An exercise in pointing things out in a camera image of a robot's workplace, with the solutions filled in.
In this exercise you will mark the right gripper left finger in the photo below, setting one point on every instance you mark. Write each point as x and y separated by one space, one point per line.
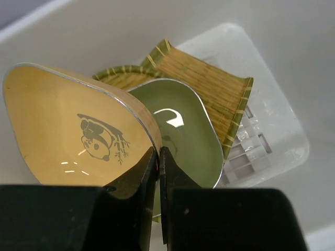
116 216

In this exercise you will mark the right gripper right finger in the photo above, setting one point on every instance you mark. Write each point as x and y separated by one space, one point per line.
196 218

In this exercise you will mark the green square panda plate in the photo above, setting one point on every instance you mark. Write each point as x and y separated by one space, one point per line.
185 128

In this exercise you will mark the yellow square panda plate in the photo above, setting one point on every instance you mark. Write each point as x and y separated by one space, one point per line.
74 130

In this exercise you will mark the rectangular bamboo tray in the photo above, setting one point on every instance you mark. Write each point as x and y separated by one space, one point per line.
224 95

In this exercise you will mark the round bamboo plate green rim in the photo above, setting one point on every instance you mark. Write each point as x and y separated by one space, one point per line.
126 77

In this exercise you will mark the white plastic bin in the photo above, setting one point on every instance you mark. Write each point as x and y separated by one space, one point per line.
286 137

